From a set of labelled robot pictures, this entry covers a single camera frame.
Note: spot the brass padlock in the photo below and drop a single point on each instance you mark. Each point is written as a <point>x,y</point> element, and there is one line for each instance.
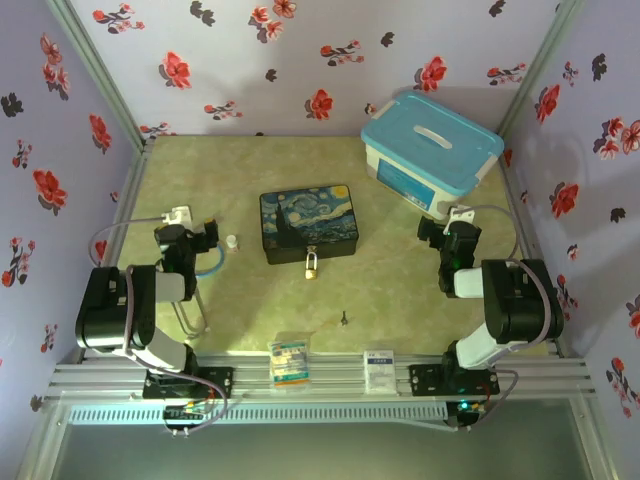
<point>312,270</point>

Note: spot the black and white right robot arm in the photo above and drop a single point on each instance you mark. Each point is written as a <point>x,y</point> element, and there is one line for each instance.
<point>520,300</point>

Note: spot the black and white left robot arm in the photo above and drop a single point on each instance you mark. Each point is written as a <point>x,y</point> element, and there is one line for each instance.
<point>110,310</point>

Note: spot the blue tube loop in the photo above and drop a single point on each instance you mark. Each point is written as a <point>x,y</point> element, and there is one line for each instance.
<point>220,260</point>

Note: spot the small white cap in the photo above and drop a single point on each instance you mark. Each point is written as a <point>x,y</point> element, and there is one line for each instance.
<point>232,243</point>

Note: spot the blue lid plastic storage container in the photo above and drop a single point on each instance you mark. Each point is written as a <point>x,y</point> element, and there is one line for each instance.
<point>430,140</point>

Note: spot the starry night tin box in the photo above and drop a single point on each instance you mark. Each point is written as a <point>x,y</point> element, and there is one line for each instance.
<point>310,220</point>

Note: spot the clear packet with blue label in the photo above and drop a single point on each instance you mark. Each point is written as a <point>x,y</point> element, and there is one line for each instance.
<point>289,364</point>

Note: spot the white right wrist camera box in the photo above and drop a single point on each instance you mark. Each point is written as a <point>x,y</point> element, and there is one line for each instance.
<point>461,214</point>

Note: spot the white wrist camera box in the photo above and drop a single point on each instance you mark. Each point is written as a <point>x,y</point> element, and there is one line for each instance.
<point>461,214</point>
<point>176,215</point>

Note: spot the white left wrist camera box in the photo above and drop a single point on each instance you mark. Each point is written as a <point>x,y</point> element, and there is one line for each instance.
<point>176,215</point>

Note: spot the aluminium frame rail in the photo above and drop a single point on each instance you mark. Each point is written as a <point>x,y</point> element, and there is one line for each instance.
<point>340,367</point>

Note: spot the aluminium corner post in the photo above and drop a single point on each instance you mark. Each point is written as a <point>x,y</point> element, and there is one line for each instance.
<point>95,70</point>
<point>542,65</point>

